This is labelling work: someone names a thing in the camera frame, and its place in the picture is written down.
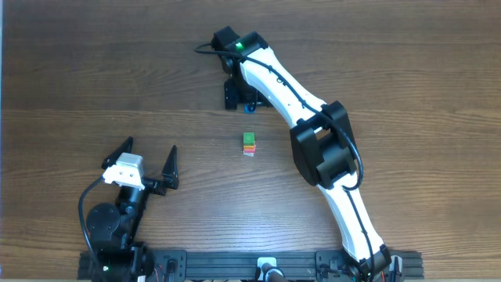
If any mounting rail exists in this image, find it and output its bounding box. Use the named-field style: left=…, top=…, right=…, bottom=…
left=77, top=249, right=425, bottom=282

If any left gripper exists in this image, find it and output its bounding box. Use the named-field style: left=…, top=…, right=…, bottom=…
left=101, top=136, right=181, bottom=197

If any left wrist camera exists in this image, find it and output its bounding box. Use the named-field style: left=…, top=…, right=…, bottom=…
left=102, top=152, right=146, bottom=191

